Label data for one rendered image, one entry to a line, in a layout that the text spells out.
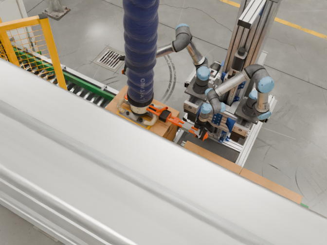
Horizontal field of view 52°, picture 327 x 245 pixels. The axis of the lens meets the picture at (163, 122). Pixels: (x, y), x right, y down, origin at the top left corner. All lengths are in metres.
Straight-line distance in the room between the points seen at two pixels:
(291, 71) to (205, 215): 5.00
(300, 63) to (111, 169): 5.19
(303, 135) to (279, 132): 0.31
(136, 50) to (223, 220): 2.18
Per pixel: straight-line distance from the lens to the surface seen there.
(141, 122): 2.97
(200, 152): 3.36
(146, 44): 2.34
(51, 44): 2.32
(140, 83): 2.61
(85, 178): 0.22
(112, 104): 3.13
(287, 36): 5.75
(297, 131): 4.54
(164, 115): 2.87
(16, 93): 0.28
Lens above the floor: 3.41
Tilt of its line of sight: 55 degrees down
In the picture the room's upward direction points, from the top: 6 degrees clockwise
